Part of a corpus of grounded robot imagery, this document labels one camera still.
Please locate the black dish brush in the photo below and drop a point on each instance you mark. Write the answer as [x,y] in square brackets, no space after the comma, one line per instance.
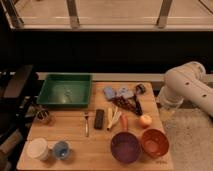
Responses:
[139,90]

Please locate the blue glass cup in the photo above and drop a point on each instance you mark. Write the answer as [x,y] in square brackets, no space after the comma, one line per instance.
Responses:
[61,150]

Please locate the metal fork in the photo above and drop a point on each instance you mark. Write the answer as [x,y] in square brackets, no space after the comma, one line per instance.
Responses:
[86,116]

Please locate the red bowl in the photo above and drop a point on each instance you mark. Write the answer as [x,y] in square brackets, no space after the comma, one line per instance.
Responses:
[155,143]

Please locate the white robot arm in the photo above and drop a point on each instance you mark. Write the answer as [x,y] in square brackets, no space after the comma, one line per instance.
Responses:
[186,82]

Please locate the purple bowl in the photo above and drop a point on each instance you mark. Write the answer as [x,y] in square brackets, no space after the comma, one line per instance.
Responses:
[125,147]

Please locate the orange apple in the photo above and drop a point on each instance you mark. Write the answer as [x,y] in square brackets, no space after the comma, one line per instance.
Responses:
[145,121]

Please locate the black rectangular block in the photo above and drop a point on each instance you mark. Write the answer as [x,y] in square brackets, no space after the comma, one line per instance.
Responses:
[99,119]

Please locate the green plastic tray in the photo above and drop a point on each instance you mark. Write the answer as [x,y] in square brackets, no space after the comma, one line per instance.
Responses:
[66,91]

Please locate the blue cloth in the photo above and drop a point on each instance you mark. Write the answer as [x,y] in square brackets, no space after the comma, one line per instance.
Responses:
[124,92]

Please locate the orange carrot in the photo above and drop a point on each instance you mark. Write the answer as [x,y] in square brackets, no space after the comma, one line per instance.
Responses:
[124,122]

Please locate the white cup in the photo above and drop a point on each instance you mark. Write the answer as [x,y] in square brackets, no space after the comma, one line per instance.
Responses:
[38,149]

